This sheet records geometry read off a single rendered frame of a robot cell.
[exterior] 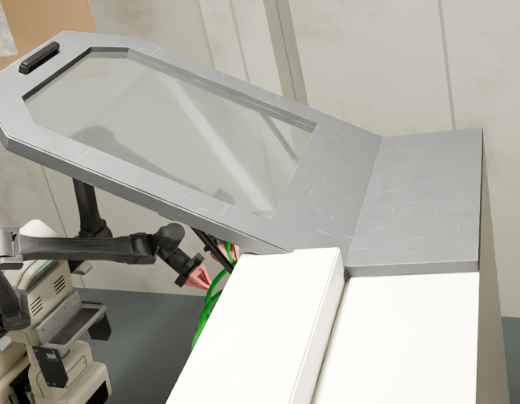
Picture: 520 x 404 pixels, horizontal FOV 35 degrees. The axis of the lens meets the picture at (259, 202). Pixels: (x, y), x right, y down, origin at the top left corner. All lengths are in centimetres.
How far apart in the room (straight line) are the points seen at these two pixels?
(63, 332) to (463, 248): 145
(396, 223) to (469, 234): 18
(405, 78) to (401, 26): 24
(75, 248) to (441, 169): 98
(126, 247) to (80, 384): 77
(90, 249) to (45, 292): 52
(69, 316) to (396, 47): 180
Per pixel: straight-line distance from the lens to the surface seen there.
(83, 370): 295
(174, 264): 232
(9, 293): 240
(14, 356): 313
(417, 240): 182
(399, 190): 205
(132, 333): 462
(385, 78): 369
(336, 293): 169
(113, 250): 227
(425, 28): 358
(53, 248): 222
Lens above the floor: 240
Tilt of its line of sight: 25 degrees down
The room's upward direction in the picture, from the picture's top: 13 degrees counter-clockwise
